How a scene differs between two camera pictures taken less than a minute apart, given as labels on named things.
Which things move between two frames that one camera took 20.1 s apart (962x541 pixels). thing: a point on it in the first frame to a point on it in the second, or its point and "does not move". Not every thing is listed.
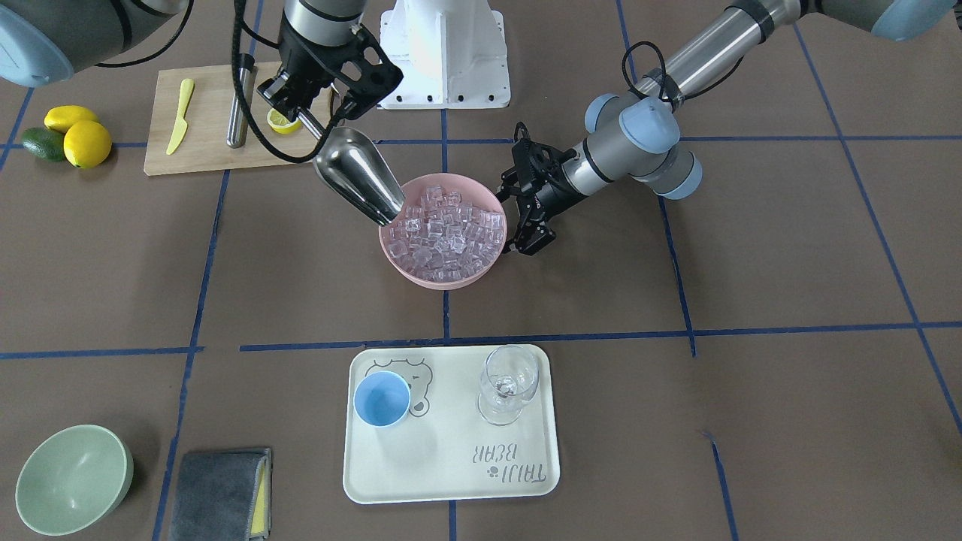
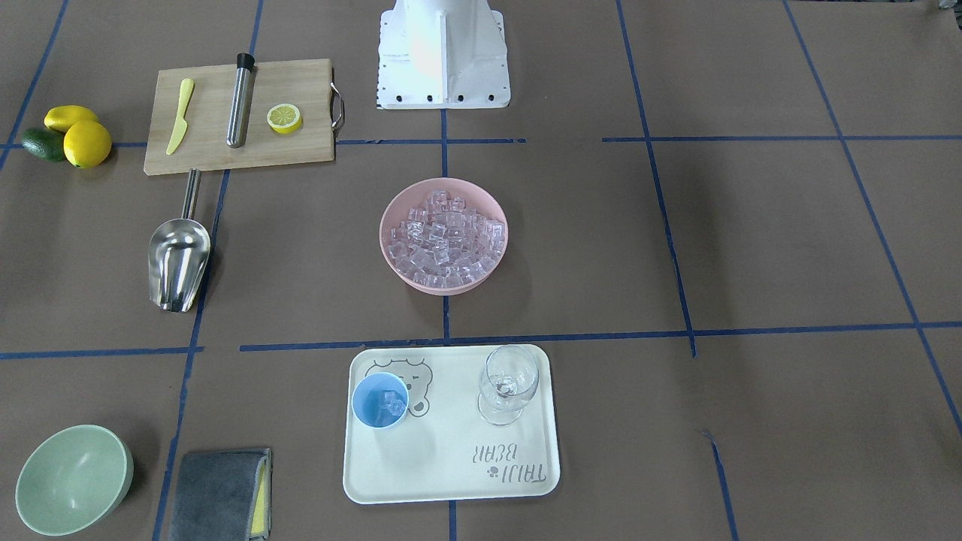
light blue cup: x=382 y=399 does not move
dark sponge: x=222 y=496 does not move
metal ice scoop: x=353 y=164 to x=179 y=250
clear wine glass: x=509 y=376 does not move
